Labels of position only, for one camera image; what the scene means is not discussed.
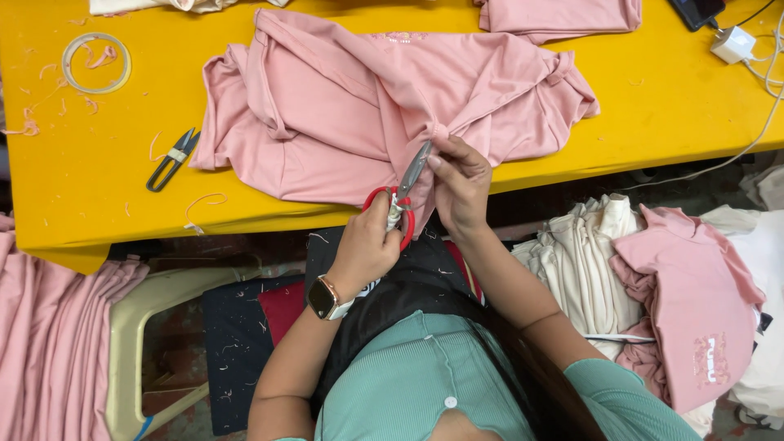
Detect person's left hand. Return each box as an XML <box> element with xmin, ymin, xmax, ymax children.
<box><xmin>326</xmin><ymin>190</ymin><xmax>405</xmax><ymax>302</ymax></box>

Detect person's right hand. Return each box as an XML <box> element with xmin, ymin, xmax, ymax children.
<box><xmin>426</xmin><ymin>135</ymin><xmax>494</xmax><ymax>240</ymax></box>

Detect red handled scissors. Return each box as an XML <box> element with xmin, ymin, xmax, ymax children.
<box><xmin>361</xmin><ymin>140</ymin><xmax>434</xmax><ymax>252</ymax></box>

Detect black apron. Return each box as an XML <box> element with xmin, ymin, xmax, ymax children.
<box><xmin>304</xmin><ymin>222</ymin><xmax>492</xmax><ymax>420</ymax></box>

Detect red cloth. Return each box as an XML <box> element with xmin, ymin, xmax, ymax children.
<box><xmin>257</xmin><ymin>281</ymin><xmax>307</xmax><ymax>347</ymax></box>

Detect green ribbed top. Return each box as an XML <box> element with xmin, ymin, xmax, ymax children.
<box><xmin>274</xmin><ymin>309</ymin><xmax>703</xmax><ymax>441</ymax></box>

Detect stack of cream garments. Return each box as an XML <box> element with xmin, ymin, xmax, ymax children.
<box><xmin>511</xmin><ymin>194</ymin><xmax>645</xmax><ymax>362</ymax></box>

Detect dark navy cloth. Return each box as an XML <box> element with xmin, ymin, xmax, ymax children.
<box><xmin>200</xmin><ymin>274</ymin><xmax>308</xmax><ymax>437</ymax></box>

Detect pink thread loop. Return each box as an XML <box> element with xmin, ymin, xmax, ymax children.
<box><xmin>183</xmin><ymin>193</ymin><xmax>229</xmax><ymax>236</ymax></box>

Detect folded pink garment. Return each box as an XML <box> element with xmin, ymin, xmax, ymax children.
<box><xmin>474</xmin><ymin>0</ymin><xmax>643</xmax><ymax>45</ymax></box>

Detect black thread snips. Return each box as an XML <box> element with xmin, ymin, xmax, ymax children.
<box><xmin>146</xmin><ymin>127</ymin><xmax>202</xmax><ymax>193</ymax></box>

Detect cream plastic stool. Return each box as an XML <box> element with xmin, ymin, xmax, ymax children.
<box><xmin>104</xmin><ymin>263</ymin><xmax>265</xmax><ymax>441</ymax></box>

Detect pink garment with print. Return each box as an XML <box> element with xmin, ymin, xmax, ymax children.
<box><xmin>609</xmin><ymin>205</ymin><xmax>767</xmax><ymax>417</ymax></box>

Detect black phone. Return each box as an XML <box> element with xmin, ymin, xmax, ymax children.
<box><xmin>667</xmin><ymin>0</ymin><xmax>727</xmax><ymax>33</ymax></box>

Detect cream cloth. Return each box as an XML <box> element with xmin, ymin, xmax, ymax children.
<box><xmin>89</xmin><ymin>0</ymin><xmax>292</xmax><ymax>16</ymax></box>

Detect white charger plug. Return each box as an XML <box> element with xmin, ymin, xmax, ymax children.
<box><xmin>710</xmin><ymin>26</ymin><xmax>758</xmax><ymax>66</ymax></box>

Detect pile of pink garments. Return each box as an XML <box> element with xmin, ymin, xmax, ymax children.
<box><xmin>0</xmin><ymin>211</ymin><xmax>151</xmax><ymax>441</ymax></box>

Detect clear tape roll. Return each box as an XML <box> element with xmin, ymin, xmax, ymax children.
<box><xmin>61</xmin><ymin>32</ymin><xmax>132</xmax><ymax>96</ymax></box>

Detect pink thread scraps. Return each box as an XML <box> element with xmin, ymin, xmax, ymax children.
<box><xmin>0</xmin><ymin>17</ymin><xmax>118</xmax><ymax>138</ymax></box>

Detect smartwatch with white strap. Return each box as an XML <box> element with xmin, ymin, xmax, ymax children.
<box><xmin>305</xmin><ymin>274</ymin><xmax>357</xmax><ymax>322</ymax></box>

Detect white cable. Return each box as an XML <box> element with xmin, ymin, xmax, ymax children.
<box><xmin>617</xmin><ymin>11</ymin><xmax>784</xmax><ymax>192</ymax></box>

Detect black cable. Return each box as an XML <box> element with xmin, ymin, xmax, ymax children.
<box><xmin>709</xmin><ymin>0</ymin><xmax>777</xmax><ymax>31</ymax></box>

